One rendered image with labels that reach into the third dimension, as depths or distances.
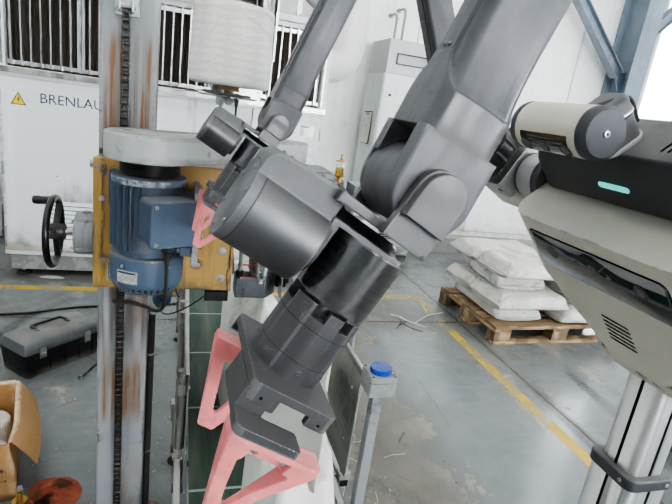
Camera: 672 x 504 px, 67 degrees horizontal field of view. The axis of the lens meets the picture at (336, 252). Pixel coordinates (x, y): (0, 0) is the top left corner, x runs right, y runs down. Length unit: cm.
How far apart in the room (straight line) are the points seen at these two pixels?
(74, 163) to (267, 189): 380
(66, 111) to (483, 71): 381
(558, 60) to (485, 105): 633
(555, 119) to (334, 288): 50
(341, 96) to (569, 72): 274
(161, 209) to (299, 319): 70
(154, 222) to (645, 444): 98
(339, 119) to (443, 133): 518
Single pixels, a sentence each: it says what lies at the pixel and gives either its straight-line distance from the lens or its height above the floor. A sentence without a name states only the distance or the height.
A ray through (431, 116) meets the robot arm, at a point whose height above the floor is 153.
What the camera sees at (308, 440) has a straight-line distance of 104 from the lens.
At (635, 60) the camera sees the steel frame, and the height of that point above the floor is 243.
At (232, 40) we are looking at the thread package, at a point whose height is 161.
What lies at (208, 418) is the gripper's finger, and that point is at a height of 127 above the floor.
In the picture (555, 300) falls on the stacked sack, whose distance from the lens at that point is 413.
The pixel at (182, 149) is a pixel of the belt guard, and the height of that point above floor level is 140.
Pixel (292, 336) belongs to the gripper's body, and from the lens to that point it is 34.
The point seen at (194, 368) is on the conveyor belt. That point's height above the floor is 38.
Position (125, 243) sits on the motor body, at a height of 120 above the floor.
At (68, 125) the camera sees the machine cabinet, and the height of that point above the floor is 113.
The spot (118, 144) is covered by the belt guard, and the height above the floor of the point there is 140.
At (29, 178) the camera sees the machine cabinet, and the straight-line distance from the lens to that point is 418.
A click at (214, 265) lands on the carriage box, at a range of 133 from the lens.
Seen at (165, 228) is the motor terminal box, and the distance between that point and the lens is 102.
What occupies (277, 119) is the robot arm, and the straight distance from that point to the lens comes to 89.
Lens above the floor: 153
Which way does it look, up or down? 16 degrees down
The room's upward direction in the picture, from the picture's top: 8 degrees clockwise
